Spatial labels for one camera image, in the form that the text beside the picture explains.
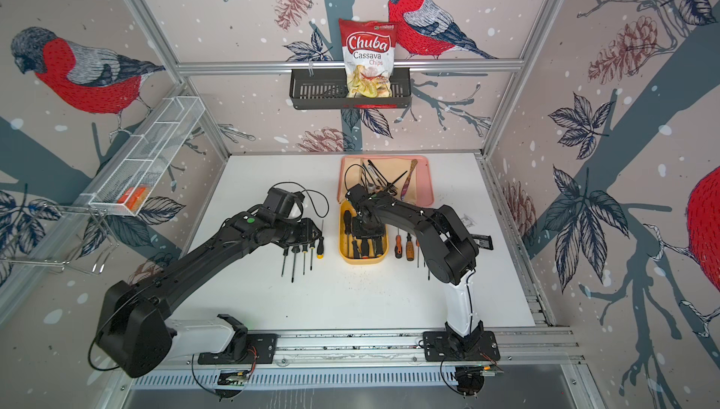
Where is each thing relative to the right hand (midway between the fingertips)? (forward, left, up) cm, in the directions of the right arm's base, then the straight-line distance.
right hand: (360, 234), depth 95 cm
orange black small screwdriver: (-6, -13, +1) cm, 14 cm away
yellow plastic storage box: (-6, 0, +1) cm, 7 cm away
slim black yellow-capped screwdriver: (-6, +13, -1) cm, 15 cm away
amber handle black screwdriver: (-5, -17, -1) cm, 17 cm away
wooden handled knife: (+36, -21, -1) cm, 41 cm away
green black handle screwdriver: (-7, +21, 0) cm, 22 cm away
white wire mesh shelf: (-4, +60, +30) cm, 67 cm away
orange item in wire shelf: (-9, +53, +33) cm, 63 cm away
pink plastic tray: (+21, -22, 0) cm, 30 cm away
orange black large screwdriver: (-13, -23, -2) cm, 26 cm away
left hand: (-6, +10, +14) cm, 18 cm away
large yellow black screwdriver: (-5, +16, -1) cm, 17 cm away
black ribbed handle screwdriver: (-7, +25, -2) cm, 26 cm away
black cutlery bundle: (+23, -9, -1) cm, 25 cm away
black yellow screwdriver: (-6, +19, -1) cm, 19 cm away
